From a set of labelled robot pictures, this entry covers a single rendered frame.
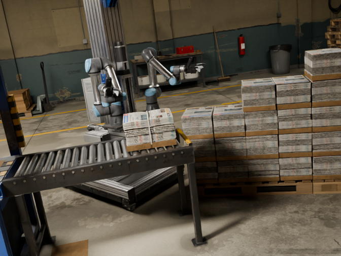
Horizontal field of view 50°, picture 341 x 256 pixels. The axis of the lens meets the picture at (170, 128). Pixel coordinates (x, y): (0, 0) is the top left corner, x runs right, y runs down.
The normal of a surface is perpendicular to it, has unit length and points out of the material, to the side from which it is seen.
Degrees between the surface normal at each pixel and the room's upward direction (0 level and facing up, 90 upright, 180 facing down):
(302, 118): 90
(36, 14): 90
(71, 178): 90
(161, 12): 90
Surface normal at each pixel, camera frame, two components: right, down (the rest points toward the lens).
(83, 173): 0.19, 0.25
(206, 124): -0.18, 0.29
